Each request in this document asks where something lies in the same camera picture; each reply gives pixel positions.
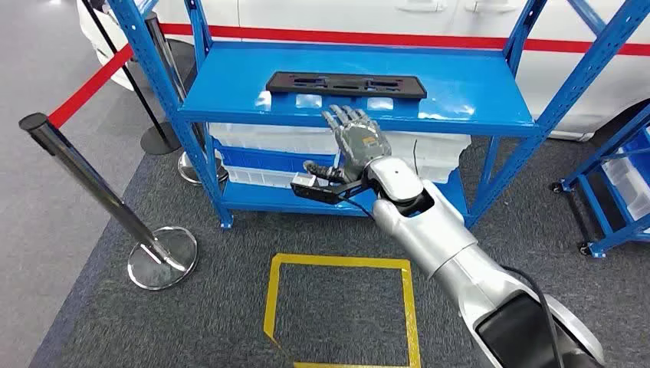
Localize thin black stanchion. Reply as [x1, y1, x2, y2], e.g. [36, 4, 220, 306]
[80, 0, 182, 156]

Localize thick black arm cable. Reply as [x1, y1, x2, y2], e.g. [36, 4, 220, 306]
[500, 264, 566, 368]

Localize blue plastic bin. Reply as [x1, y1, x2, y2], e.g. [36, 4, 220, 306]
[616, 126, 650, 179]

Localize blue wheeled shelf rack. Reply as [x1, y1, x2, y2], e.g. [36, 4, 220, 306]
[550, 103, 650, 259]

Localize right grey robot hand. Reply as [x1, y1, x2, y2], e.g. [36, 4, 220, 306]
[304, 104, 392, 184]

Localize yellow floor tape square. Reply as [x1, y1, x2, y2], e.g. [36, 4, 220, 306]
[263, 252, 422, 368]

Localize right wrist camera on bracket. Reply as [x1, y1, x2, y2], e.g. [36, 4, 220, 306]
[290, 171, 377, 205]

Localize white car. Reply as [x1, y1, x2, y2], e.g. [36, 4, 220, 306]
[76, 0, 650, 143]

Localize red barrier belt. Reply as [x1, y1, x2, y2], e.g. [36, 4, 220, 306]
[159, 22, 650, 57]
[48, 44, 136, 129]

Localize blue metal shelf rack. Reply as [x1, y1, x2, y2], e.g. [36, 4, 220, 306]
[107, 0, 650, 231]

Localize black plastic panel part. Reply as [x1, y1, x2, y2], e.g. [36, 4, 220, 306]
[265, 71, 428, 100]

